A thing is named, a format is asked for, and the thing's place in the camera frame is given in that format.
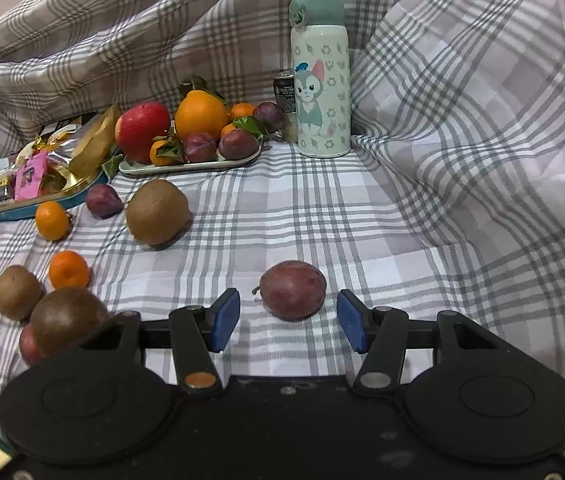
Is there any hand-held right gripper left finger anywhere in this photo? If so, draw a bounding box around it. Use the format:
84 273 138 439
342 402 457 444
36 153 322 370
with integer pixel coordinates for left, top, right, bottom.
78 288 241 395

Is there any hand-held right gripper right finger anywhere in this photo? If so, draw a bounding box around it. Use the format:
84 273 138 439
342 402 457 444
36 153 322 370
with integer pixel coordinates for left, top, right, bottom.
336 289 500 393

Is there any purple plum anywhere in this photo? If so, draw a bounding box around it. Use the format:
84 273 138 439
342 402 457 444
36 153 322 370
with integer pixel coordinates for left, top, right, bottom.
184 131 218 162
218 129 260 160
253 260 326 322
86 184 126 220
252 101 285 133
18 322 46 366

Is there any grey plaid blanket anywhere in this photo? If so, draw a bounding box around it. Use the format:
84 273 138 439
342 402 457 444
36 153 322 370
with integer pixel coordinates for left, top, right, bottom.
0 0 565 466

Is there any light green fruit plate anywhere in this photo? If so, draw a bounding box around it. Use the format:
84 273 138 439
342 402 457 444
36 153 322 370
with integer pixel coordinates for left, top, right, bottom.
118 135 264 177

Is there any teal snack tray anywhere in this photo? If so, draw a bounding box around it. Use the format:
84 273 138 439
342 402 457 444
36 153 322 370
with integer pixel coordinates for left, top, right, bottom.
0 105 123 225

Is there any pink snack packet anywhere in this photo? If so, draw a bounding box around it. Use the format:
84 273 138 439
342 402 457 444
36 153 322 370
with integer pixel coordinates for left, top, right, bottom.
14 152 49 201

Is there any small tangerine with leaves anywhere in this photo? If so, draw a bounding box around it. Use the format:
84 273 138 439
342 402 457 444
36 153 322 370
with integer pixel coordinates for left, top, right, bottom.
150 132 186 167

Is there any large orange with leaves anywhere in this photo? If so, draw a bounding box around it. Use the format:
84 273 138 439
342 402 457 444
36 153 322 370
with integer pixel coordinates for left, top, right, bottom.
175 77 230 142

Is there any red apple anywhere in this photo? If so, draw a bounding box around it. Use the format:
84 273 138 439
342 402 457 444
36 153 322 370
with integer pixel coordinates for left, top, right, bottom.
115 101 172 164

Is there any cartoon cat thermos bottle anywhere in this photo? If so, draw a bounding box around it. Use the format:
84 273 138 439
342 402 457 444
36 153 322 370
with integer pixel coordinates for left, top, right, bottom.
289 0 352 158

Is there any gold snack bag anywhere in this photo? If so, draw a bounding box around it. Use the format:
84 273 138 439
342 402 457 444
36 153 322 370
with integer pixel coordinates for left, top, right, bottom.
70 105 119 178

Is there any black drink can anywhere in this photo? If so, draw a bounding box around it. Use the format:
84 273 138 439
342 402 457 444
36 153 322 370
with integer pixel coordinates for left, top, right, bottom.
273 71 299 143

